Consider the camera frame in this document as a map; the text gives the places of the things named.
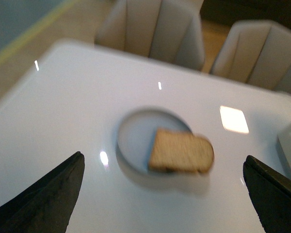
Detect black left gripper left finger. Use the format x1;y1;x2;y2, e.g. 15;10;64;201
0;151;85;233

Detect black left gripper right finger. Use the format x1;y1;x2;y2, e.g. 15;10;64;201
243;155;291;233

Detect brown bread slice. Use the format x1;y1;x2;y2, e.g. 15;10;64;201
147;128;214;173

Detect white round plate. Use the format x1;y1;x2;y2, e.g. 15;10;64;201
116;108;210;196

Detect beige chair right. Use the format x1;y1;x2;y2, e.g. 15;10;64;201
210;20;291;94

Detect beige chair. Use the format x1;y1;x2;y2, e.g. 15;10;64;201
210;20;291;94
94;0;205;71

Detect beige chair left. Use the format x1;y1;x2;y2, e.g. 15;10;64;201
94;0;205;71

